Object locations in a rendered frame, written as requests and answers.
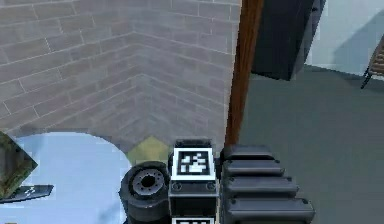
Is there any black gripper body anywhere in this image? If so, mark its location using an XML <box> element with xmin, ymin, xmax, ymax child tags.
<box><xmin>119</xmin><ymin>161</ymin><xmax>172</xmax><ymax>224</ymax></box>

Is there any flat black device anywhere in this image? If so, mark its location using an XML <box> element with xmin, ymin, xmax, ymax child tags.
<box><xmin>0</xmin><ymin>184</ymin><xmax>55</xmax><ymax>205</ymax></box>

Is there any pale blue round table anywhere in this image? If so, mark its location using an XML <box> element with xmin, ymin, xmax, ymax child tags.
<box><xmin>0</xmin><ymin>131</ymin><xmax>134</xmax><ymax>224</ymax></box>

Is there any mossy green box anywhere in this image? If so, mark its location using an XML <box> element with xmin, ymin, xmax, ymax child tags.
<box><xmin>0</xmin><ymin>130</ymin><xmax>39</xmax><ymax>201</ymax></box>

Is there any black cabinet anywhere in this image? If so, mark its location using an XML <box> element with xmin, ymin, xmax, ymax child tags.
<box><xmin>250</xmin><ymin>0</ymin><xmax>327</xmax><ymax>82</ymax></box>

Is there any brown slatted chair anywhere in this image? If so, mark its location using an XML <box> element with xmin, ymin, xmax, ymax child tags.
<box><xmin>360</xmin><ymin>34</ymin><xmax>384</xmax><ymax>90</ymax></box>

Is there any brown wooden door frame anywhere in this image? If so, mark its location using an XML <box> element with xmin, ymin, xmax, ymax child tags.
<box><xmin>223</xmin><ymin>0</ymin><xmax>266</xmax><ymax>148</ymax></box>

